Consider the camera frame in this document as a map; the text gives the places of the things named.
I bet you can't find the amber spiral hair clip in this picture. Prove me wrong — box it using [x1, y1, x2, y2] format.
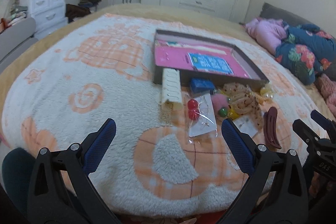
[251, 92, 265, 105]

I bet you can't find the pink fluffy pompom clip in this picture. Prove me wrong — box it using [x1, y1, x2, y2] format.
[211, 93, 229, 113]

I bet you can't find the pink knitted cloth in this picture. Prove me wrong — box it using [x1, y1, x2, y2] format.
[316, 74, 336, 116]

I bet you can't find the white drawer cabinet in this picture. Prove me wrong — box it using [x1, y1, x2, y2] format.
[21, 0, 68, 40]

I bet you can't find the pink booklet in tray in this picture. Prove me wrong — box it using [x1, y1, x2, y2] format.
[154, 40, 251, 79]

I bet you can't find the brown cardboard tray box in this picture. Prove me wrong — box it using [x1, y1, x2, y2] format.
[153, 29, 269, 90]

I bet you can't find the dotted mesh bow clip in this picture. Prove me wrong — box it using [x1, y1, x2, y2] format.
[223, 83, 264, 129]

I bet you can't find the yellow bangles packet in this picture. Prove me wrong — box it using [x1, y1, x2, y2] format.
[217, 106, 240, 120]

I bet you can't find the pink padded jacket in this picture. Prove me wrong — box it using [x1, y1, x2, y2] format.
[244, 18, 287, 56]

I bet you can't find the dark clothes pile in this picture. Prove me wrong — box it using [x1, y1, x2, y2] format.
[66, 0, 101, 23]

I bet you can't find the dark red banana clip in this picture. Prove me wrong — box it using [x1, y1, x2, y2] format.
[264, 107, 282, 149]

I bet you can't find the red bead earrings packet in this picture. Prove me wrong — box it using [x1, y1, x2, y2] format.
[183, 92, 218, 144]

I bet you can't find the pearl earrings card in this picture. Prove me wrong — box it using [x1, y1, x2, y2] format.
[234, 116, 259, 138]

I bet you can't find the tan bedspread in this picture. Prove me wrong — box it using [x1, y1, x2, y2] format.
[0, 3, 336, 119]

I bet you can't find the blue floral quilt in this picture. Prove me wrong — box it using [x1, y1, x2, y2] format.
[275, 22, 335, 85]

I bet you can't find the small blue jewelry box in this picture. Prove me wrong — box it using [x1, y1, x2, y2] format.
[190, 78, 215, 94]

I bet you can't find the grey chair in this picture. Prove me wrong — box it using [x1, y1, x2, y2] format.
[0, 18, 38, 73]

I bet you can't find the cream white hair claw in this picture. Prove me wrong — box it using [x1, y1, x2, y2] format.
[161, 68, 183, 111]

